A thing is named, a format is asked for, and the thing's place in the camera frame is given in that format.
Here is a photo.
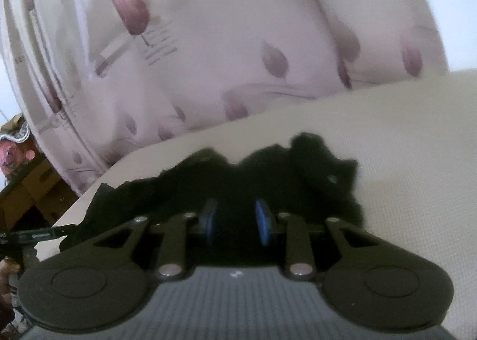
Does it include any white lace ornament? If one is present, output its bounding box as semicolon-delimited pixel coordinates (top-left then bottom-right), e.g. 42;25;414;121
0;113;31;177

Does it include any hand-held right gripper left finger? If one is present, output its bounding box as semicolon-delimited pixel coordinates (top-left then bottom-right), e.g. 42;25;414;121
92;198;220;283

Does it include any brown wooden cabinet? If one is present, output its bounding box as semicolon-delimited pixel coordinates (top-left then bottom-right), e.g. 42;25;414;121
0;159;77;233

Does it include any leaf print curtain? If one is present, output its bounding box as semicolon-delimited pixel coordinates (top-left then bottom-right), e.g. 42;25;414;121
0;0;450;196

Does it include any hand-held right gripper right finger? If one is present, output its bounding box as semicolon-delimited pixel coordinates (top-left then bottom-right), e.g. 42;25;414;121
254;198;377;282

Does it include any black knitted sweater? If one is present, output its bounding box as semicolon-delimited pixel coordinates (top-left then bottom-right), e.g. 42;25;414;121
60;131;368;252

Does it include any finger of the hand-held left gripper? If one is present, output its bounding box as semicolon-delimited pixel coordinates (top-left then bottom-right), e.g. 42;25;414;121
35;225;80;241

